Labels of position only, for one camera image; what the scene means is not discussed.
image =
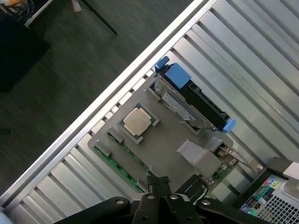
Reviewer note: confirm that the white-edged desk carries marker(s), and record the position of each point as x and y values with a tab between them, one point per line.
38	12

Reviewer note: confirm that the green RAM stick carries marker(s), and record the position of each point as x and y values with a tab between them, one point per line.
121	166

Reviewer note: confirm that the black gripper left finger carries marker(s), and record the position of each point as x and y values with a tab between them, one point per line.
142	210

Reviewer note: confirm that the black PC case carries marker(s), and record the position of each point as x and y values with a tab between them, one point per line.
275	200

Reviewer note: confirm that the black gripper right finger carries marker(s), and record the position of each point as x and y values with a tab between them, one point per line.
177	210

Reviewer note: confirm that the silver CPU chip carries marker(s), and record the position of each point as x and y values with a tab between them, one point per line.
136	121

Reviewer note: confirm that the orange and white object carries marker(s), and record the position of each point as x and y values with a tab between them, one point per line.
76	5

